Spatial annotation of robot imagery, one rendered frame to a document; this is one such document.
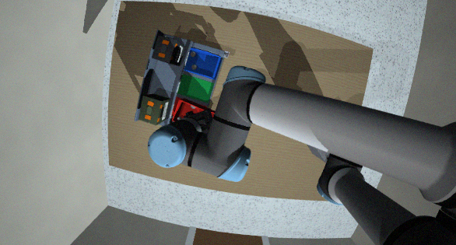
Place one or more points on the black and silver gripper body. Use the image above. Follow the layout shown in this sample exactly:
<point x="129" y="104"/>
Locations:
<point x="200" y="116"/>

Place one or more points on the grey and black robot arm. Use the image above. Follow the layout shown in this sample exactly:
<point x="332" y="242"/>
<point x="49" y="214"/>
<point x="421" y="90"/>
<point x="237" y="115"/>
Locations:
<point x="415" y="152"/>

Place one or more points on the red plastic bin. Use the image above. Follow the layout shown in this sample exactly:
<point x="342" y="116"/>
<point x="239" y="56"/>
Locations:
<point x="185" y="106"/>

